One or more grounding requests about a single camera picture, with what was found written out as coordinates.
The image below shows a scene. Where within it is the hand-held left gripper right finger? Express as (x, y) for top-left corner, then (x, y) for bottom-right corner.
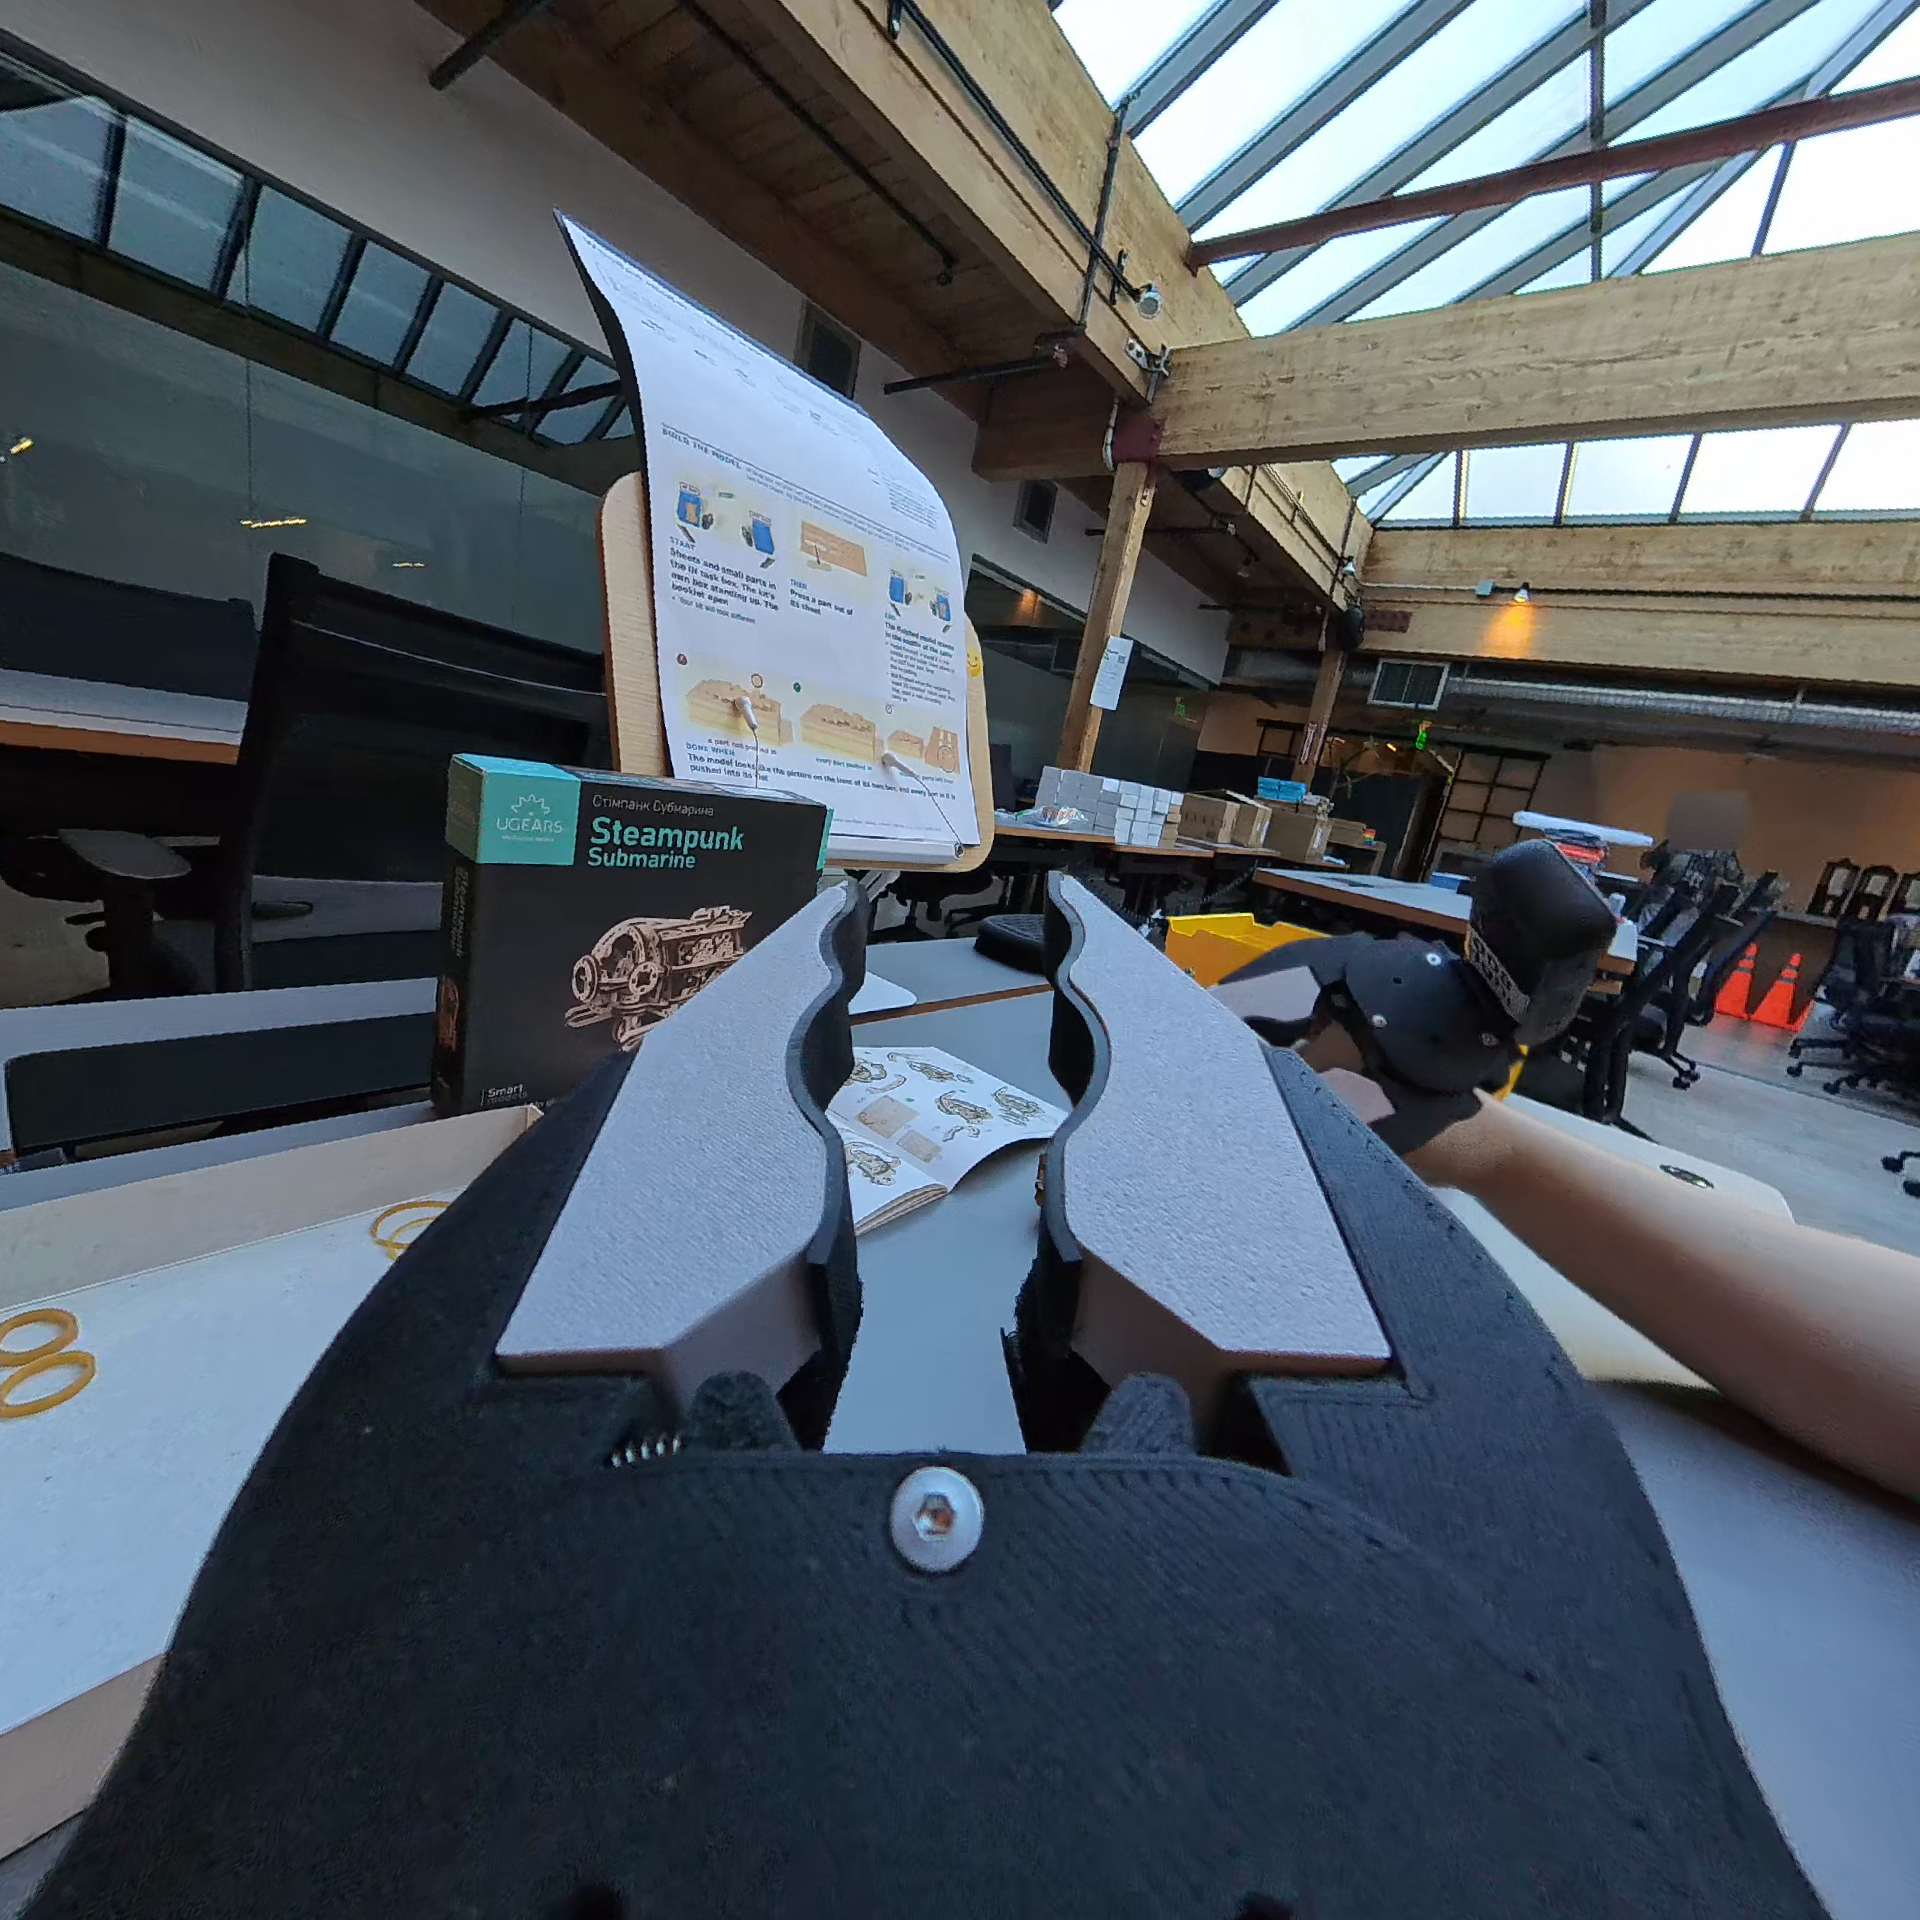
(1016, 873), (1395, 1419)

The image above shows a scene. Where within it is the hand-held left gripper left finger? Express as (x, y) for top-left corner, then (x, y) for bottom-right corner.
(497, 882), (875, 1412)

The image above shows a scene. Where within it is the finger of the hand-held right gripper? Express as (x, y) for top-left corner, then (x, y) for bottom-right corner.
(1211, 937), (1367, 1049)

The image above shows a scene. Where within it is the person's right forearm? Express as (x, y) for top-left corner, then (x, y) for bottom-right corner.
(1476, 1106), (1920, 1503)

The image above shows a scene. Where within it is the black teal model kit box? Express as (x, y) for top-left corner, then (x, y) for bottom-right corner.
(433, 754), (835, 1120)

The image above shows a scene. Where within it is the person's right hand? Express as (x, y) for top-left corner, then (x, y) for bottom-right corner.
(1323, 1067), (1519, 1192)

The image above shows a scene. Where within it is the yellow plastic bin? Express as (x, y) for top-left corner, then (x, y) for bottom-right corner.
(1165, 910), (1322, 990)

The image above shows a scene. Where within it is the long white work table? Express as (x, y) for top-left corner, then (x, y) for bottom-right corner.
(1253, 867), (1636, 962)

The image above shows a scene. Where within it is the stack of colourful trays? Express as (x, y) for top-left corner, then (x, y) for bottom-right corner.
(1511, 809), (1653, 868)

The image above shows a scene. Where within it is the open assembly instruction booklet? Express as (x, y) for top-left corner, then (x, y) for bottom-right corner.
(825, 1044), (1071, 1236)

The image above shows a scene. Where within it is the stack of white boxes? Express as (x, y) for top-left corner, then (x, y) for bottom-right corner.
(1039, 766), (1186, 846)

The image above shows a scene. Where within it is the group of yellow rubber bands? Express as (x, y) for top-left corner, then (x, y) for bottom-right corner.
(0, 1200), (453, 1419)

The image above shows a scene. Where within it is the black high-back office chair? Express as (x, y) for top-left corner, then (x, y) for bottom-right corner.
(60, 552), (609, 1000)

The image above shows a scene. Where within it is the wooden document stand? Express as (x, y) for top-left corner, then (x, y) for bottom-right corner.
(599, 470), (996, 1019)

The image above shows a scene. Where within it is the shallow cardboard tray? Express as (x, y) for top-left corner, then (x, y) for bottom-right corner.
(0, 1103), (535, 1863)

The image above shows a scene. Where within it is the white printed instruction sheet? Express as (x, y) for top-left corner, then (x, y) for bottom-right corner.
(557, 212), (986, 864)

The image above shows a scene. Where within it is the silver ventilation duct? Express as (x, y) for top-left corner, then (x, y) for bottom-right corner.
(1448, 675), (1920, 736)

